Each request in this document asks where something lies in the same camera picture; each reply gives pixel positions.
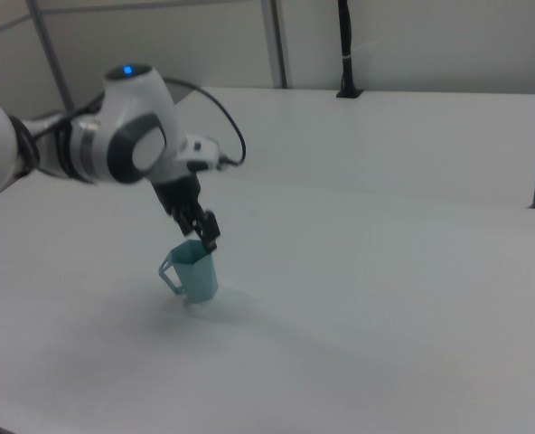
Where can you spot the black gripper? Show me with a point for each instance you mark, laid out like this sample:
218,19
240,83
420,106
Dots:
179,199

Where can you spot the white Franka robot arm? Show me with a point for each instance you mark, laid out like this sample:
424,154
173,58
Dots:
127,131

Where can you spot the white desk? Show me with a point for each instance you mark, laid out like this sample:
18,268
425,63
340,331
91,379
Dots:
362,140

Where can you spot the black pole with clamp base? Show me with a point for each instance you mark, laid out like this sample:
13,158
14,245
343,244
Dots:
348,54

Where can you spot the grey metal partition post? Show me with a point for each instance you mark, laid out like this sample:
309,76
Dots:
277,45
53,59

